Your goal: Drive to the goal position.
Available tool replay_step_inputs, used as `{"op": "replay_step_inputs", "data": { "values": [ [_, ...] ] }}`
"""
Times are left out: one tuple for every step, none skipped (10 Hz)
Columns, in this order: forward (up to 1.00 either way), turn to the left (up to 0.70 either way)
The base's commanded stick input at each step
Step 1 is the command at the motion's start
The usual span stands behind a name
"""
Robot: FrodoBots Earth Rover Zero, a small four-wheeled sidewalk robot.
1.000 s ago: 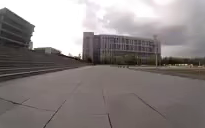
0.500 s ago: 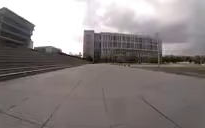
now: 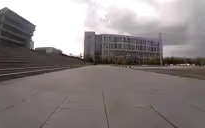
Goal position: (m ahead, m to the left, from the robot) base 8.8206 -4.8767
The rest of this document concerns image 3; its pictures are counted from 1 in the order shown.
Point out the dark ground strip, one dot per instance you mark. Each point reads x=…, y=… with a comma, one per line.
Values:
x=190, y=72

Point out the row of trees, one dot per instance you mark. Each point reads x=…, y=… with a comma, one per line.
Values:
x=186, y=61

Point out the dark layered building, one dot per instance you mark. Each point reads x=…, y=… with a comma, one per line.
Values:
x=13, y=28

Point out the wide concrete steps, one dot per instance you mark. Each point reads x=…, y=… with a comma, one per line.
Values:
x=16, y=65

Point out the large grey glazed building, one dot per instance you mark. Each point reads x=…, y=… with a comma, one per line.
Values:
x=123, y=46

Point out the grey paved plaza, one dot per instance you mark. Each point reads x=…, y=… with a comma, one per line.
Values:
x=100, y=100

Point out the tall pole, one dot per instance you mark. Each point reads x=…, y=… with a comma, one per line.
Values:
x=160, y=50

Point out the low flat building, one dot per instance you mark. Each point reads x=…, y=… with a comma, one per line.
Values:
x=48, y=50

